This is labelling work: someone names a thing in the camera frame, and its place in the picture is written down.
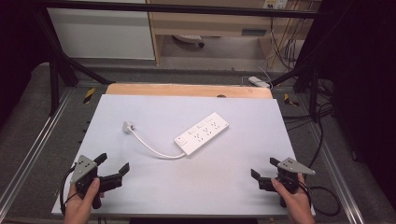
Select small white floor power strip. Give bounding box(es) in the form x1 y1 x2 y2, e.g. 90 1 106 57
247 76 271 90

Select black metal frame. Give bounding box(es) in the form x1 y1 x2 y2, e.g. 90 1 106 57
29 0 326 123

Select bundle of hanging cables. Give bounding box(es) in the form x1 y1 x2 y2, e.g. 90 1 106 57
268 0 307 71

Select light wooden desk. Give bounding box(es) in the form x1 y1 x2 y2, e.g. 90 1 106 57
146 0 323 66

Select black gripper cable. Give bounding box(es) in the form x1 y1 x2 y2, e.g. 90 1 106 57
58 167 79 217
303 180 343 217

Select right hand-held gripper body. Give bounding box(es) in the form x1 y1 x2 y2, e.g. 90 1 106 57
258 157 317 208

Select white power strip cable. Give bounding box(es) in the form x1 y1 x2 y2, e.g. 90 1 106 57
129 125 187 161

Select white plug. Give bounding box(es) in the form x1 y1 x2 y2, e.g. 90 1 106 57
121 120 135 134

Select person's left hand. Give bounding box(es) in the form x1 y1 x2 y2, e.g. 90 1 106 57
63 177 106 224

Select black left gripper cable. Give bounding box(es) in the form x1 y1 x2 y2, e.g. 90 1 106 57
58 167 79 217

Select black floor cables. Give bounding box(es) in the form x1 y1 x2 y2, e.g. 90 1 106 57
281 102 335 171

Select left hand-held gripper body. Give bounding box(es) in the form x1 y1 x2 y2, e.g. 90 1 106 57
70 154 123 210

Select person's right hand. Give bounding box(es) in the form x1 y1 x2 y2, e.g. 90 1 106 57
270 173 317 224

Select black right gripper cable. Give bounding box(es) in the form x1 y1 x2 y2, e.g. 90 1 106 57
303 180 343 217

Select aluminium rail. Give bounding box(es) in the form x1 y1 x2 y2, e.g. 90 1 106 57
303 124 366 224
0 87 76 213

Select white wall outlet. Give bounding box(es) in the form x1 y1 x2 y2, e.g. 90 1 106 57
262 0 289 10

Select white cabinet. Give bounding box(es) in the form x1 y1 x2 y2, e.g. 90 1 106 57
46 0 156 61

